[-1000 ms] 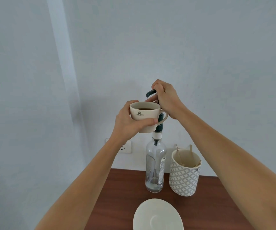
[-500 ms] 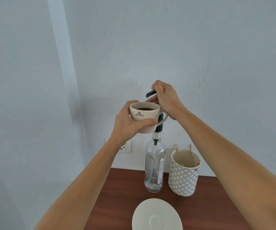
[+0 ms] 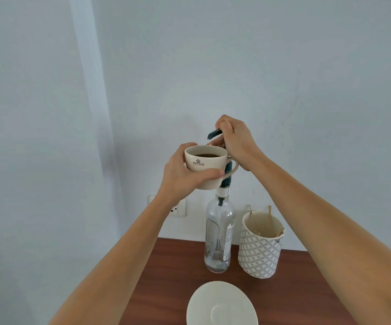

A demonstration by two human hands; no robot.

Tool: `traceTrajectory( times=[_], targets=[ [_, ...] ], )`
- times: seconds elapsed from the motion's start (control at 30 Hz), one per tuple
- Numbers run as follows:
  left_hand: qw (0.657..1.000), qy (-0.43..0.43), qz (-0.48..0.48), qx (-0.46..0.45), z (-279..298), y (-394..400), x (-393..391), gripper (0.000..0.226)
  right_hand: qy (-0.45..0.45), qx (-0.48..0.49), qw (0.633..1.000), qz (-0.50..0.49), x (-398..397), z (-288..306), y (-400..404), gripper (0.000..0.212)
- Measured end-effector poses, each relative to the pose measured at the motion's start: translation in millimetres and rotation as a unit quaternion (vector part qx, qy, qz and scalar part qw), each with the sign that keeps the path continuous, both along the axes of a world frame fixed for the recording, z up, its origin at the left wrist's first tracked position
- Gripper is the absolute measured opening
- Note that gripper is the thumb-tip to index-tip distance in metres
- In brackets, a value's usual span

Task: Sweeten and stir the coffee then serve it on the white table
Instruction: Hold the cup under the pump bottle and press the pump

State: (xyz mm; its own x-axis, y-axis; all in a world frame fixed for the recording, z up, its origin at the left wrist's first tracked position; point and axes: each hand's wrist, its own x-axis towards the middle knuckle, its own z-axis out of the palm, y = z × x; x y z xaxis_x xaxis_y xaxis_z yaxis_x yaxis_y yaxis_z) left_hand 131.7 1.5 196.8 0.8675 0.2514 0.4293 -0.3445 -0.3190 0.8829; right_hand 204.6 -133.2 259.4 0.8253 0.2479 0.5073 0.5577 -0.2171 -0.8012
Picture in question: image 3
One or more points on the person's left hand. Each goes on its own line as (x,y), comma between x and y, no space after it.
(176,179)

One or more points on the person's right hand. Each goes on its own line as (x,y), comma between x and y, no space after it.
(241,142)

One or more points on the white coffee cup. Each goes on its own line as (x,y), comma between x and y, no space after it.
(210,164)

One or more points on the glass syrup bottle with pump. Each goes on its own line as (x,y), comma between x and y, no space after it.
(219,240)

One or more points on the white saucer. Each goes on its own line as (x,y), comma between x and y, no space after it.
(220,304)

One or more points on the person's left forearm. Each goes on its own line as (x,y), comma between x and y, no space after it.
(114,267)

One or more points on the person's right forearm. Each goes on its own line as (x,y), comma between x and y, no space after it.
(334,240)

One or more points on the brown wooden table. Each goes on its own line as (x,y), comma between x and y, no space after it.
(168,284)

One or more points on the patterned white stick holder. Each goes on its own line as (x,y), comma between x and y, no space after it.
(258,257)

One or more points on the white wall socket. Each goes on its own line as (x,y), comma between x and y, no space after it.
(180,209)

